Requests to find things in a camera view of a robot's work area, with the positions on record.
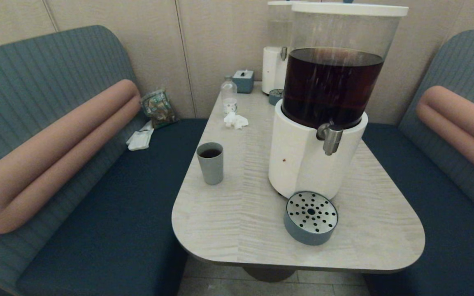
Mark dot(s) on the grey plastic cup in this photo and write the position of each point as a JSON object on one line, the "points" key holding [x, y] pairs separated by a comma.
{"points": [[210, 170]]}

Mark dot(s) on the metal tea dispenser tap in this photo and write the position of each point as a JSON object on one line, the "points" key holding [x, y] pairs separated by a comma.
{"points": [[330, 139]]}

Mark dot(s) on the crumpled white tissue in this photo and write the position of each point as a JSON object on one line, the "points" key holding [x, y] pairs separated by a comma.
{"points": [[235, 120]]}

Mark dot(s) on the clear plastic bottle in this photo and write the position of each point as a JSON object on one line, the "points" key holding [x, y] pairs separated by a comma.
{"points": [[228, 92]]}

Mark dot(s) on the small round drip tray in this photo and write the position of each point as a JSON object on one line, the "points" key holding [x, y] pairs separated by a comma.
{"points": [[275, 98]]}

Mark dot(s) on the large dark tea dispenser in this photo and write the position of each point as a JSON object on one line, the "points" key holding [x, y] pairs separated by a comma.
{"points": [[298, 164]]}

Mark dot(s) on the blue-grey tissue box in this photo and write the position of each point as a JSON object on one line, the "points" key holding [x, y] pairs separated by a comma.
{"points": [[243, 82]]}

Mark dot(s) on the white water dispenser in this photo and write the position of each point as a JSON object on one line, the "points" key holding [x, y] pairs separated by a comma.
{"points": [[270, 70]]}

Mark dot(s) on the colourful snack bag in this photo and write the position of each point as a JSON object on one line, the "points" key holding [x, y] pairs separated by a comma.
{"points": [[159, 109]]}

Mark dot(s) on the white napkin pack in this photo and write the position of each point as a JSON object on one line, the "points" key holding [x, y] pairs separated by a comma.
{"points": [[140, 139]]}

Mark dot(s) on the small metal water dispenser tap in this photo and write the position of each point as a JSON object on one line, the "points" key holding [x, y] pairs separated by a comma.
{"points": [[283, 53]]}

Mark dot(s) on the large round perforated drip tray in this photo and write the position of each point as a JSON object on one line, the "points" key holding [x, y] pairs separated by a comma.
{"points": [[309, 232]]}

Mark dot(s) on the dark blue bench seat cushion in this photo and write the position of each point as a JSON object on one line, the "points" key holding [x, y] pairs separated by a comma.
{"points": [[117, 213], [447, 230]]}

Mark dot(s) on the pink bolster cushion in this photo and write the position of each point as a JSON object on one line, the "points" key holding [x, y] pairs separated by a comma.
{"points": [[56, 156], [459, 119]]}

